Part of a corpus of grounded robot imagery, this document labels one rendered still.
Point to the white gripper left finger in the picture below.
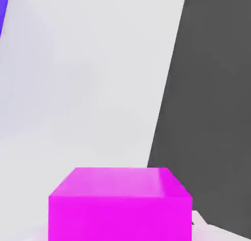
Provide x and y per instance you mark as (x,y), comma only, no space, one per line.
(39,236)

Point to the small magenta cube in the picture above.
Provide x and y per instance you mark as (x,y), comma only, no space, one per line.
(120,215)

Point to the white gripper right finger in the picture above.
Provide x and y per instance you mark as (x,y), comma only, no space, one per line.
(204,233)

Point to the large purple box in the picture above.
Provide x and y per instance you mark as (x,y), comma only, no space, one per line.
(2,7)

